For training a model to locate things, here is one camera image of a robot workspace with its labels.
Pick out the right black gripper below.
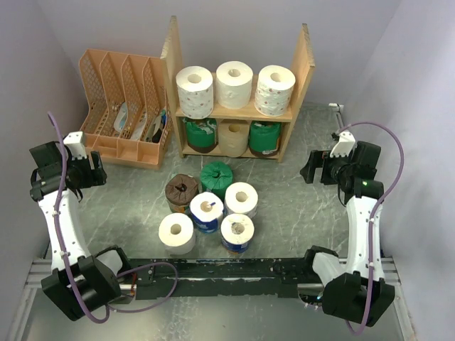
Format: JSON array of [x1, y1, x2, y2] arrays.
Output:
[[300, 148, 354, 185]]

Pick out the green wrapped roll lower right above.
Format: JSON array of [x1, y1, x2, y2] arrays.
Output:
[[249, 121, 281, 157]]

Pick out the green wrapped roll on table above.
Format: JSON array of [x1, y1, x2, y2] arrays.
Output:
[[200, 161, 233, 200]]

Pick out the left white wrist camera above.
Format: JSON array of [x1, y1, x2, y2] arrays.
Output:
[[63, 131, 87, 160]]

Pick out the items in file organizer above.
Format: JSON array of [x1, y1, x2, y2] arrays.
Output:
[[113, 102, 167, 143]]

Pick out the brown topped wrapped roll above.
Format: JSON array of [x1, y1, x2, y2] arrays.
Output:
[[165, 174, 199, 215]]

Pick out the wooden two-tier shelf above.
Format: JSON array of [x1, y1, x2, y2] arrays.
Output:
[[160, 16, 315, 162]]

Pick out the green wrapped roll lower left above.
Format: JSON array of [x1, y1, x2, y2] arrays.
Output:
[[183, 118, 218, 153]]

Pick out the plain white roll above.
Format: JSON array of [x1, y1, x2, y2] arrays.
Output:
[[159, 213, 196, 255], [215, 61, 253, 109]]

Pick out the blue roll front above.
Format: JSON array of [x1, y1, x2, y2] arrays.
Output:
[[220, 213, 255, 254]]

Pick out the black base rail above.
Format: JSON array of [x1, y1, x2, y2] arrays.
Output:
[[119, 258, 323, 300]]

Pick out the floral paper roll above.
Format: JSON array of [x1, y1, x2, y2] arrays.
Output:
[[255, 65, 296, 117], [176, 66, 214, 119]]

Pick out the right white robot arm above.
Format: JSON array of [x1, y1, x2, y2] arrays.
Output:
[[300, 141, 395, 327]]

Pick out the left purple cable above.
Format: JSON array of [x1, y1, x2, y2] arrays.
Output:
[[47, 111, 178, 324]]

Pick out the floral white roll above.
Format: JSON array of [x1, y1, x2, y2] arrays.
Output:
[[225, 182, 258, 219]]

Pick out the blue wrapped roll with stick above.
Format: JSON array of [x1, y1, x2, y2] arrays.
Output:
[[190, 192, 224, 234]]

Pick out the beige roll lower shelf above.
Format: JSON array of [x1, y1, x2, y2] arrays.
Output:
[[218, 119, 250, 158]]

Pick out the orange plastic file organizer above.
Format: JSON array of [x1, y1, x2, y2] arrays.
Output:
[[79, 49, 173, 169]]

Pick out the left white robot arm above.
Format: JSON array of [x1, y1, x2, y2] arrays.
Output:
[[30, 141, 133, 321]]

